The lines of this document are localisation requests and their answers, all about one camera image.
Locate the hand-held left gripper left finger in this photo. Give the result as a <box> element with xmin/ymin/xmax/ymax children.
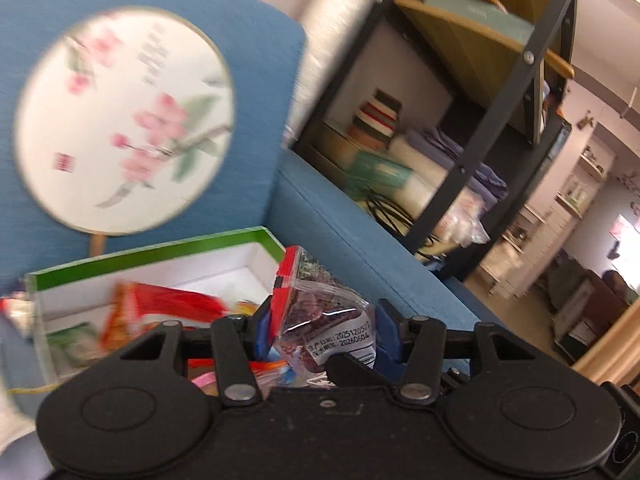
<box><xmin>119</xmin><ymin>303</ymin><xmax>276</xmax><ymax>409</ymax></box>

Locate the clear packet of red dates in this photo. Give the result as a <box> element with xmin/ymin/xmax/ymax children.
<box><xmin>270</xmin><ymin>246</ymin><xmax>377</xmax><ymax>377</ymax></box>

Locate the black metal shelf rack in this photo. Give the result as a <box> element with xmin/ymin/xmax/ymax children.
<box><xmin>292</xmin><ymin>0</ymin><xmax>584</xmax><ymax>282</ymax></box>

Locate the round floral fan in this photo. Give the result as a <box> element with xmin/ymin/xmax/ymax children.
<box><xmin>12</xmin><ymin>6</ymin><xmax>236</xmax><ymax>262</ymax></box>

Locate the white drawer cabinet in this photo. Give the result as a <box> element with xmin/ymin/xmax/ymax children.
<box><xmin>480</xmin><ymin>200</ymin><xmax>572</xmax><ymax>297</ymax></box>

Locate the red snack packet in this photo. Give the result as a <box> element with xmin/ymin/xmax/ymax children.
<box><xmin>0</xmin><ymin>292</ymin><xmax>32</xmax><ymax>332</ymax></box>
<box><xmin>100</xmin><ymin>282</ymin><xmax>232</xmax><ymax>352</ymax></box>

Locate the green and white cardboard box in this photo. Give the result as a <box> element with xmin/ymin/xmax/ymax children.
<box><xmin>25</xmin><ymin>226</ymin><xmax>287</xmax><ymax>387</ymax></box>

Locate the green tissue box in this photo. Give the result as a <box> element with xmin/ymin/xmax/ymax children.
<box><xmin>345</xmin><ymin>152</ymin><xmax>414</xmax><ymax>197</ymax></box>

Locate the teal box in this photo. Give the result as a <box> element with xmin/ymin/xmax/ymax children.
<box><xmin>422</xmin><ymin>0</ymin><xmax>536</xmax><ymax>49</ymax></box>

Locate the clear plastic roll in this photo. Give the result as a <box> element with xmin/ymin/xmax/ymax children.
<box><xmin>287</xmin><ymin>0</ymin><xmax>382</xmax><ymax>142</ymax></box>

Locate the yellow cord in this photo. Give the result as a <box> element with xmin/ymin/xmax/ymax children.
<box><xmin>9</xmin><ymin>381</ymin><xmax>62</xmax><ymax>395</ymax></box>

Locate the clear plastic bag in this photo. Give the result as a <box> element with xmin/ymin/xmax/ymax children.
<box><xmin>440</xmin><ymin>200</ymin><xmax>489</xmax><ymax>249</ymax></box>

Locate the green snack packet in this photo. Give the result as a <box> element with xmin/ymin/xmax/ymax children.
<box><xmin>47</xmin><ymin>322</ymin><xmax>102</xmax><ymax>367</ymax></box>

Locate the blue sofa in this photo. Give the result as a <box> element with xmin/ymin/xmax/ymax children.
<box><xmin>0</xmin><ymin>0</ymin><xmax>482</xmax><ymax>392</ymax></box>

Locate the striped folded cloth stack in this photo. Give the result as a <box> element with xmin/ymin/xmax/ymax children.
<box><xmin>350</xmin><ymin>89</ymin><xmax>404</xmax><ymax>149</ymax></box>

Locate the brown armchair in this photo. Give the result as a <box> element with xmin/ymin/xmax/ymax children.
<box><xmin>545</xmin><ymin>264</ymin><xmax>640</xmax><ymax>352</ymax></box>

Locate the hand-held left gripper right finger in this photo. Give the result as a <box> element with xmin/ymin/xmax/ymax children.
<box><xmin>375</xmin><ymin>298</ymin><xmax>547</xmax><ymax>404</ymax></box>

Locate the purple folded cloth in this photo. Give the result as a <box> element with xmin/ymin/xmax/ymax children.
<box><xmin>405</xmin><ymin>127</ymin><xmax>509</xmax><ymax>202</ymax></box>

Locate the black cable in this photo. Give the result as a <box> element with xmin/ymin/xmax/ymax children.
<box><xmin>365</xmin><ymin>192</ymin><xmax>417</xmax><ymax>234</ymax></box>

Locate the pile of colourful snack packets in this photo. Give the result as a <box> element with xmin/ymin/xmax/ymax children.
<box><xmin>187</xmin><ymin>357</ymin><xmax>332</xmax><ymax>390</ymax></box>

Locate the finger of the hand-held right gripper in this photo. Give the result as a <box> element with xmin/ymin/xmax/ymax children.
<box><xmin>326</xmin><ymin>353</ymin><xmax>397</xmax><ymax>389</ymax></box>

